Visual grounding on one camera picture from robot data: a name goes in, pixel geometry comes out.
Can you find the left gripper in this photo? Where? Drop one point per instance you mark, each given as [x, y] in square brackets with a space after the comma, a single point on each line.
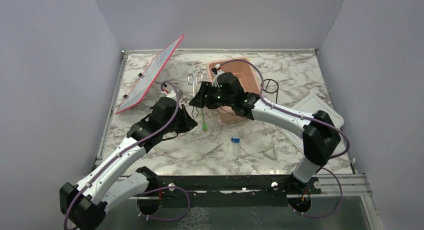
[188, 122]

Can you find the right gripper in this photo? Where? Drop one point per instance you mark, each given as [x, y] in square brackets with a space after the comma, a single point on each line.
[206, 89]

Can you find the metal crucible tongs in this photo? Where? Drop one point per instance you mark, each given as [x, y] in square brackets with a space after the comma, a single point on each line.
[193, 81]

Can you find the green red yellow stirring rods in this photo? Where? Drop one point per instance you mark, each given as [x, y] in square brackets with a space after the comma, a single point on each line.
[204, 124]

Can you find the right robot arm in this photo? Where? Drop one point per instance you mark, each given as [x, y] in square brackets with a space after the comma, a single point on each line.
[320, 136]

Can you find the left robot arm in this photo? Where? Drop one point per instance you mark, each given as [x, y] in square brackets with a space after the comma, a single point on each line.
[87, 202]

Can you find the pink plastic bin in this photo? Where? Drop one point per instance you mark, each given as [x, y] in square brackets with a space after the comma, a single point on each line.
[246, 76]

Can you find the red framed whiteboard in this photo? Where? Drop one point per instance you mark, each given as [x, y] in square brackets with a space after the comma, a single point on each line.
[141, 87]

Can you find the whiteboard metal leg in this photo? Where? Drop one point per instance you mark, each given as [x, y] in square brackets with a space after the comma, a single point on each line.
[125, 96]

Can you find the two blue capped vials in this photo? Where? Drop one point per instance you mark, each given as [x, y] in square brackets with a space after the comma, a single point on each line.
[235, 142]

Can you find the metal tweezers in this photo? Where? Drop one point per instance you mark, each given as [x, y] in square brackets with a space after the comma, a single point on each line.
[209, 152]

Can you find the white tubing pieces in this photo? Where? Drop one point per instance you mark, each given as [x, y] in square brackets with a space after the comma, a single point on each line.
[271, 153]

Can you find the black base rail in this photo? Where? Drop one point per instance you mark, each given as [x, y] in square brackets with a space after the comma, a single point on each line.
[224, 191]

